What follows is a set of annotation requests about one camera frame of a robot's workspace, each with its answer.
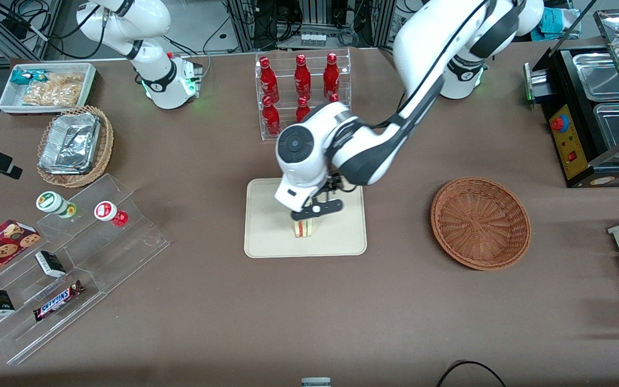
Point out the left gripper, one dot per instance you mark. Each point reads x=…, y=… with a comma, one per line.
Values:
x=332, y=183

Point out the triangular sandwich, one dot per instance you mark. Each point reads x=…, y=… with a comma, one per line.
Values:
x=304, y=228

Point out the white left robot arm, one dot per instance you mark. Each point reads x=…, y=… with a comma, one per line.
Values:
x=438, y=59

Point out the beige rectangular tray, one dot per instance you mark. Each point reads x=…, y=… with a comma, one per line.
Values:
x=266, y=231

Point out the round brown wicker basket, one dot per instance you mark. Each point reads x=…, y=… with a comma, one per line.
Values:
x=481, y=223

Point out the oval light wicker basket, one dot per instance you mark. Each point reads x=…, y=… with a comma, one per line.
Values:
x=105, y=145

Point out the clear acrylic bottle rack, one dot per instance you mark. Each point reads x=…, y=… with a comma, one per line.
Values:
x=288, y=134

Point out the red cola bottle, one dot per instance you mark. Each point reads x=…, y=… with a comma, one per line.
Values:
x=271, y=118
x=268, y=78
x=331, y=75
x=302, y=110
x=333, y=97
x=302, y=78

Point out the small grey object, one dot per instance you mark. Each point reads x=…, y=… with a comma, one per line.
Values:
x=316, y=382

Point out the white power strip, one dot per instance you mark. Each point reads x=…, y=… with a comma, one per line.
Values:
x=313, y=39

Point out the clear acrylic stepped display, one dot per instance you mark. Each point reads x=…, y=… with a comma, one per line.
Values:
x=116, y=263

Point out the red lid yogurt cup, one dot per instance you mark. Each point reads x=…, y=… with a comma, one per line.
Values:
x=108, y=211

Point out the stacked aluminium foil containers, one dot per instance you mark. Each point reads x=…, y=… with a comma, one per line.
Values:
x=70, y=142

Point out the green lid yogurt cup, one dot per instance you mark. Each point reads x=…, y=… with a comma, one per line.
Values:
x=51, y=202

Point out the Snickers chocolate bar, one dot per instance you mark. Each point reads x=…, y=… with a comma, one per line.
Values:
x=57, y=301

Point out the red emergency stop button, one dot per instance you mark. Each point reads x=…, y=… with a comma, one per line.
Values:
x=559, y=123

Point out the clear bag of crackers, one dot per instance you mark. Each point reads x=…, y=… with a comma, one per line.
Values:
x=51, y=95
x=66, y=79

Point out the black food warmer machine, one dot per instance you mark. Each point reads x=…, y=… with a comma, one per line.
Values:
x=583, y=140

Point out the teal snack packet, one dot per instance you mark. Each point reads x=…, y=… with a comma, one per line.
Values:
x=24, y=76

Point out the white rectangular snack bin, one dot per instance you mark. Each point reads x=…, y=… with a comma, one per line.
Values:
x=8, y=99

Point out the teal plastic bag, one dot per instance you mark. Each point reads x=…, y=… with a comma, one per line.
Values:
x=556, y=21

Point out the wrist camera with black bracket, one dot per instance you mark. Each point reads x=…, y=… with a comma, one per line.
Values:
x=328, y=206

